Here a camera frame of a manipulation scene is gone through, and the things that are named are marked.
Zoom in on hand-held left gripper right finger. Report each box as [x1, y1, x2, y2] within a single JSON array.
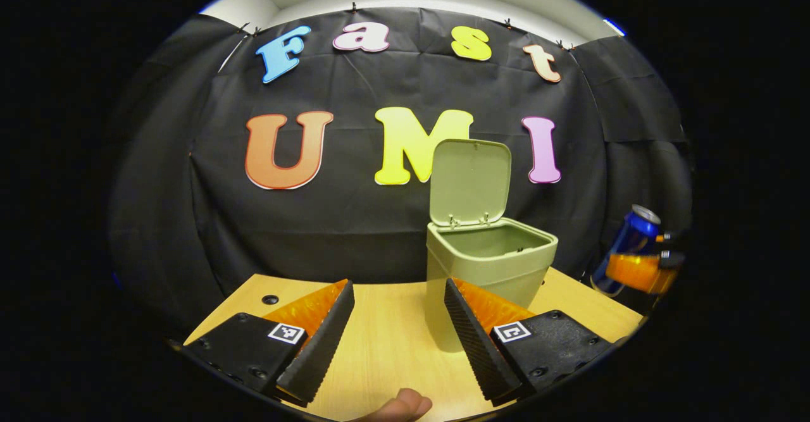
[[444, 277, 613, 407]]

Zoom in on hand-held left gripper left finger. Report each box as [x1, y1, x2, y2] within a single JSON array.
[[184, 279, 356, 407]]

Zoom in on blue pop can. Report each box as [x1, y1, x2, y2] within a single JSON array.
[[590, 204, 662, 297]]

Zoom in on green desktop garbage bin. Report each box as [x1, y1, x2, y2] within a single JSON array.
[[425, 139, 559, 353]]

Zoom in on wooden desktop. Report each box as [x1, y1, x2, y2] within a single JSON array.
[[184, 267, 645, 421]]

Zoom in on black backdrop cloth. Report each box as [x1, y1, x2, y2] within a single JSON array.
[[108, 6, 694, 334]]

